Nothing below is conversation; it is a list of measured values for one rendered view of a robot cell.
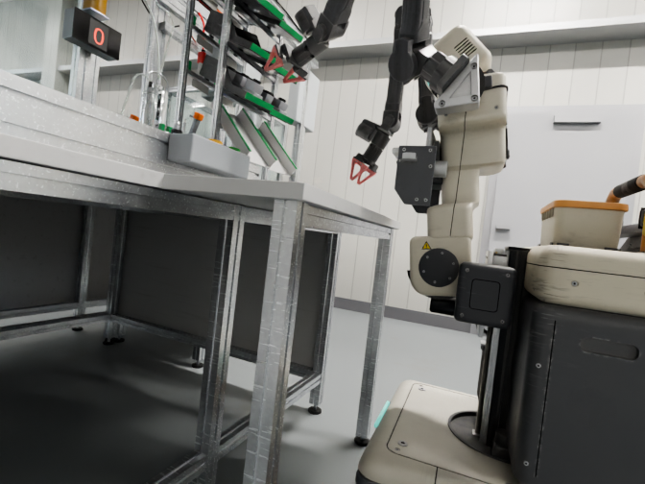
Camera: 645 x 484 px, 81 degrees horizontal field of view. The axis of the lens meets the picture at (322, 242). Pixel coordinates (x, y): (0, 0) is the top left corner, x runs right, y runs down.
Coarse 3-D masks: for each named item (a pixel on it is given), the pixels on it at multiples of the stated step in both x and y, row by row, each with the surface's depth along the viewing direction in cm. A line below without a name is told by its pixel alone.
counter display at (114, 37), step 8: (80, 16) 89; (88, 16) 91; (80, 24) 89; (88, 24) 91; (104, 24) 94; (72, 32) 88; (80, 32) 89; (88, 32) 91; (112, 32) 96; (80, 40) 90; (112, 40) 97; (120, 40) 99; (96, 48) 93; (112, 48) 97; (112, 56) 97
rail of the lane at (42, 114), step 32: (0, 96) 55; (32, 96) 59; (64, 96) 62; (0, 128) 55; (32, 128) 59; (64, 128) 63; (96, 128) 68; (128, 128) 74; (128, 160) 74; (160, 160) 81
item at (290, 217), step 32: (288, 224) 65; (320, 224) 75; (352, 224) 95; (288, 256) 64; (384, 256) 141; (288, 288) 65; (384, 288) 141; (288, 320) 66; (288, 352) 68; (256, 384) 66; (256, 416) 66; (256, 448) 66; (256, 480) 66
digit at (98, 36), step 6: (90, 18) 91; (90, 24) 91; (96, 24) 92; (102, 24) 94; (90, 30) 91; (96, 30) 93; (102, 30) 94; (90, 36) 92; (96, 36) 93; (102, 36) 94; (90, 42) 92; (96, 42) 93; (102, 42) 94; (102, 48) 94
